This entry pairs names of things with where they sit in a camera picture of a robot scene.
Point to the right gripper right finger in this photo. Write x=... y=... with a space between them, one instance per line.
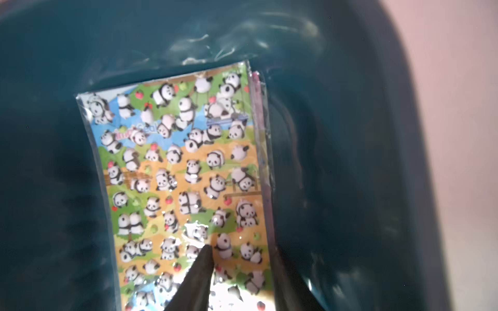
x=291 y=292

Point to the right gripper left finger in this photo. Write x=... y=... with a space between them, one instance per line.
x=194 y=292

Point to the teal storage box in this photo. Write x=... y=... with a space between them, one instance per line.
x=353 y=205

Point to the panda sticker sheet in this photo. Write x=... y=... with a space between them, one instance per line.
x=181 y=167

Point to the blue penguin sticker sheet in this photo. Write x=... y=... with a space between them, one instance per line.
x=260 y=114

